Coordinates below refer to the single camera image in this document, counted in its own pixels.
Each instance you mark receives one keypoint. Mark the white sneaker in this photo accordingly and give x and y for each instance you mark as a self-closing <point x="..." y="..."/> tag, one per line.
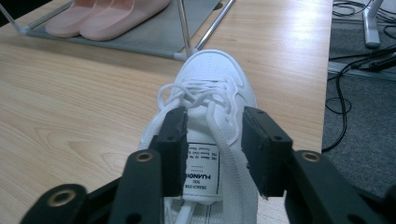
<point x="214" y="71"/>

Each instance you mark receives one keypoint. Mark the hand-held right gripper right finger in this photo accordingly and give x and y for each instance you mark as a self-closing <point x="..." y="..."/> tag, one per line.
<point x="267" y="155"/>

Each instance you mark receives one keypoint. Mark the white desk frame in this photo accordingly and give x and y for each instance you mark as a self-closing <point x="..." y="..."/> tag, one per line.
<point x="372" y="28"/>

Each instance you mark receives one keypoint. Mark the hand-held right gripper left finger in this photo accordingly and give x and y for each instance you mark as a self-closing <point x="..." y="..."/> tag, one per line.
<point x="171" y="155"/>

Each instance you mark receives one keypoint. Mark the pink slipper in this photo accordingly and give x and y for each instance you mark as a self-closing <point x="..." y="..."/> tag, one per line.
<point x="124" y="21"/>
<point x="68" y="21"/>

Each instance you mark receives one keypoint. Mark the grey metal shoe rack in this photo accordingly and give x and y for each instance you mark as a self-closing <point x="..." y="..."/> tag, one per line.
<point x="155" y="37"/>

